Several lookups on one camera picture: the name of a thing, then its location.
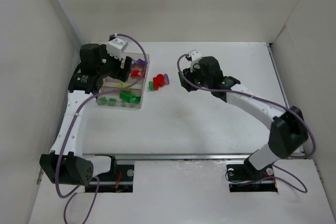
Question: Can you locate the red arch lego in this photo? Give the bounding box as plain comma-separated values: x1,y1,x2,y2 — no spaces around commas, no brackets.
131,70,141,78

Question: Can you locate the purple square lego brick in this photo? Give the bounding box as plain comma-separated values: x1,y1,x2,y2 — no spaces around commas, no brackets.
135,59,147,67

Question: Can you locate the large red lego block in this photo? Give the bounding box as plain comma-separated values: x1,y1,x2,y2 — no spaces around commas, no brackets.
153,74,165,90

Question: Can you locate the small green lego bottom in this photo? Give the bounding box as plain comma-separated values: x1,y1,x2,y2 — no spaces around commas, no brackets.
100,97,107,104

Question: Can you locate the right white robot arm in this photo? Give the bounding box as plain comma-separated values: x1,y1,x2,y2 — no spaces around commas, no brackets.
178,52,309,174

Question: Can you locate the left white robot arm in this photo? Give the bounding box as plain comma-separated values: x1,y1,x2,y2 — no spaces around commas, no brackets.
39,38,132,186

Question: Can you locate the lime lego in tray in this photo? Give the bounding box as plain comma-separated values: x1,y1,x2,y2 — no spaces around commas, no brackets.
115,83,130,88

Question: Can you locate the clear compartment organizer tray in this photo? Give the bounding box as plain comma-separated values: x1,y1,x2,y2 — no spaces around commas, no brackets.
97,53,150,109

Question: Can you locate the dark green flat lego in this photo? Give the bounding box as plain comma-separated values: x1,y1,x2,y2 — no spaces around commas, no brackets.
119,92,136,102

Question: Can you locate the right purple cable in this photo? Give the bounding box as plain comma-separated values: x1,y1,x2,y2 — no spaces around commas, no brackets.
176,53,317,194

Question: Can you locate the purple cable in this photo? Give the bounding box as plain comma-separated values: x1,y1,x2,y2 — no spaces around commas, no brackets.
176,53,317,194
56,33,148,224

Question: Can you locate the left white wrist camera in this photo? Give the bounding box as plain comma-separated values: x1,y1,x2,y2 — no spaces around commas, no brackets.
106,38,128,59

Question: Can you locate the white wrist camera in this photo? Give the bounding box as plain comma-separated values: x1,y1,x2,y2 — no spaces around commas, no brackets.
186,50,203,72
106,38,128,59

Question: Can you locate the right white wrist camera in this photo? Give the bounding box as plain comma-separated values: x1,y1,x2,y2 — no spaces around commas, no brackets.
186,50,203,72

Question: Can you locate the aluminium rail front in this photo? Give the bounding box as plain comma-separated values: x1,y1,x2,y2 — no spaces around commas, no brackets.
115,154,249,161

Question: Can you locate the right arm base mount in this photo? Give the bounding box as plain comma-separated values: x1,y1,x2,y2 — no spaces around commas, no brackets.
225,164,278,193

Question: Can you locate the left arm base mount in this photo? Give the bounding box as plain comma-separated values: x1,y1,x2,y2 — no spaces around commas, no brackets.
98,164,134,193

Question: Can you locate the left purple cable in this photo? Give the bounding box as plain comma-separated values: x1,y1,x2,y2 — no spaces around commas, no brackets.
56,33,148,224

